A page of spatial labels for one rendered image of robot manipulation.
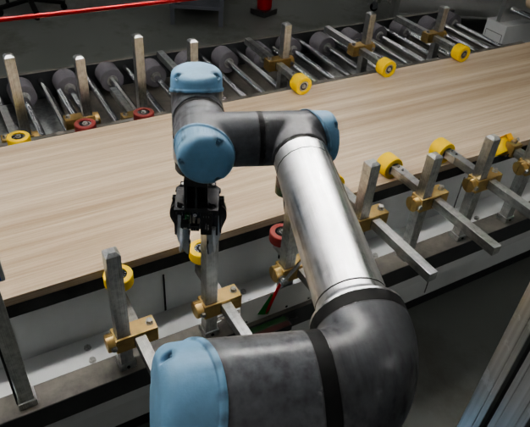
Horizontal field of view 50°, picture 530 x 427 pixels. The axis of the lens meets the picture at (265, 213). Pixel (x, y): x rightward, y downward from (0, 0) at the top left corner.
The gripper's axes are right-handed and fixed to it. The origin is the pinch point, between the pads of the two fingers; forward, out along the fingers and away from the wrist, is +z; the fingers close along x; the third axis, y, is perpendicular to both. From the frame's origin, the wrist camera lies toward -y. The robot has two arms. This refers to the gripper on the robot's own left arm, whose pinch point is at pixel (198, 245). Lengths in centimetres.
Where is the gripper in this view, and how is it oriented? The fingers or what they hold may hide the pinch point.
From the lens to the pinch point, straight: 105.0
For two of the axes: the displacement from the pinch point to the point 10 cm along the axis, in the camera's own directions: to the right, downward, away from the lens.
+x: 10.0, 0.3, 0.7
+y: 0.4, 6.3, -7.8
